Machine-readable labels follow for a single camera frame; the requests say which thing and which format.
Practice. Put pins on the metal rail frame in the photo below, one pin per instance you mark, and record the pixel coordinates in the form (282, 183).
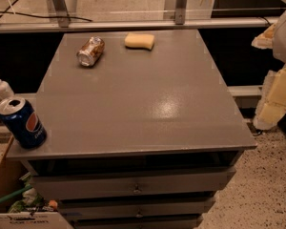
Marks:
(135, 15)

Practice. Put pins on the white pump bottle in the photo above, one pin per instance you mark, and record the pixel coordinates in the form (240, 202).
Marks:
(5, 90)

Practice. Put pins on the blue pepsi can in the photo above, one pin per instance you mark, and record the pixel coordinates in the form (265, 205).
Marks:
(21, 119)

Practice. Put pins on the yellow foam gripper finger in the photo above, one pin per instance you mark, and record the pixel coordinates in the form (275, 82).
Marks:
(265, 39)
(272, 105)

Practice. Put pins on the white printed box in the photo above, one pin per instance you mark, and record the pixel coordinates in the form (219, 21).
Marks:
(38, 220)

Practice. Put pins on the grey drawer cabinet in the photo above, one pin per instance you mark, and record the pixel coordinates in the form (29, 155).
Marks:
(142, 140)

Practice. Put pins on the brown crushed soda can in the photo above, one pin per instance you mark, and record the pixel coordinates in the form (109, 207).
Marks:
(91, 51)

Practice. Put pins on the yellow sponge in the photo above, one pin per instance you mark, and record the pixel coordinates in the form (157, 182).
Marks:
(139, 41)

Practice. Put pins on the cardboard box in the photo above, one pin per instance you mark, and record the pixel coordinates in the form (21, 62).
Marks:
(10, 173)

